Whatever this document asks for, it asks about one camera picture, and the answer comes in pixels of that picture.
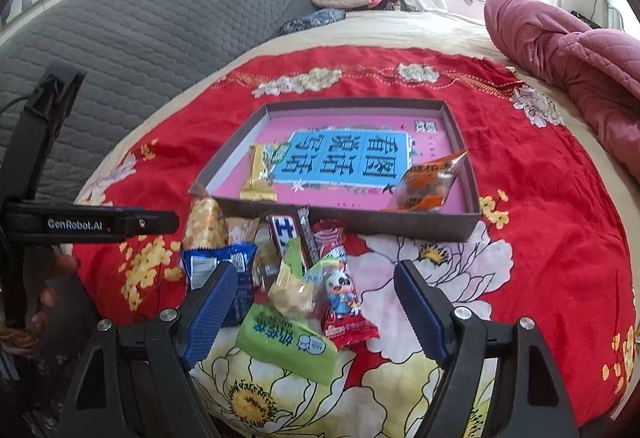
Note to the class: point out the yellow snack packet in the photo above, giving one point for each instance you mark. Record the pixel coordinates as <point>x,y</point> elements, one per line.
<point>260,173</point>

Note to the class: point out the clear cracker packet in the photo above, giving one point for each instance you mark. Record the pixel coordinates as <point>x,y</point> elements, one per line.
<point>205,223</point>

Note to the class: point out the grey quilted headboard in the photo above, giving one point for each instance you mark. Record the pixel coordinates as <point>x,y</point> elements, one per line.
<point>125,43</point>

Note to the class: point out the orange clear snack packet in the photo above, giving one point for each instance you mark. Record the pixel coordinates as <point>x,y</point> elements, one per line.
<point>425,183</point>

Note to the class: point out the brown and white chocolate bar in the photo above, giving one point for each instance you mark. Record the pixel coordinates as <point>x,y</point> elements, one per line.
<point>282,230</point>

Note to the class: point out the green snack packet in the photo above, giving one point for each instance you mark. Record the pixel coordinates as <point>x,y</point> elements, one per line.
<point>280,343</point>

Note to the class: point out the red cartoon snack packet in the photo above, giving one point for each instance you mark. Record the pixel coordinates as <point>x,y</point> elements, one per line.
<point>345,303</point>

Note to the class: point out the blue cookie packet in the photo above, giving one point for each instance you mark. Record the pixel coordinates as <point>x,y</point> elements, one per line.
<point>197,265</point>

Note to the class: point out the grey cardboard box tray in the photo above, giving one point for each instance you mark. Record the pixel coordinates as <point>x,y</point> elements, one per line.
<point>350,219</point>

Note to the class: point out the pink quilt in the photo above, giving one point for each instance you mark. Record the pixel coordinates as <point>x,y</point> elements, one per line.
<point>575,63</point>

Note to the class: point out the person's left hand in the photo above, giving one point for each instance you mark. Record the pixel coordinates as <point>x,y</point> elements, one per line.
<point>47,293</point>

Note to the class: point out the red floral blanket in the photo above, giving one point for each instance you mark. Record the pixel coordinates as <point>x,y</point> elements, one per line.
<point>525,218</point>

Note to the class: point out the pink book with blue label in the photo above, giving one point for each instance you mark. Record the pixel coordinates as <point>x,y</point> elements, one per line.
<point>340,158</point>

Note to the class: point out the clear yellow pastry packet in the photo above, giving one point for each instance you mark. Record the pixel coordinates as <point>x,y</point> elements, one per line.
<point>295,295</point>

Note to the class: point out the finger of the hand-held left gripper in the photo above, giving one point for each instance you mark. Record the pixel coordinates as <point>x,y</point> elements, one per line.
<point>100,223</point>

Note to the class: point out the small clear candy packet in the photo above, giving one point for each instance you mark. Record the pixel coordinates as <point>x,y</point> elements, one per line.
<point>265,265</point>

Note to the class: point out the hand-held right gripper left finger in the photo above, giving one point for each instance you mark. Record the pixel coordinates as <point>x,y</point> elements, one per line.
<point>210,313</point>

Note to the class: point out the clear bun packet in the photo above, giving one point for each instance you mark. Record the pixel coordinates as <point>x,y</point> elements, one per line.
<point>244,232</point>

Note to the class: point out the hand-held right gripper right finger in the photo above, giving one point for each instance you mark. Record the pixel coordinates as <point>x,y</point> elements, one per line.
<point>420,313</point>

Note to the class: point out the dark floral cloth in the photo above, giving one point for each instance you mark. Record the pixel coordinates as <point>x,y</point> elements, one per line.
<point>315,20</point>

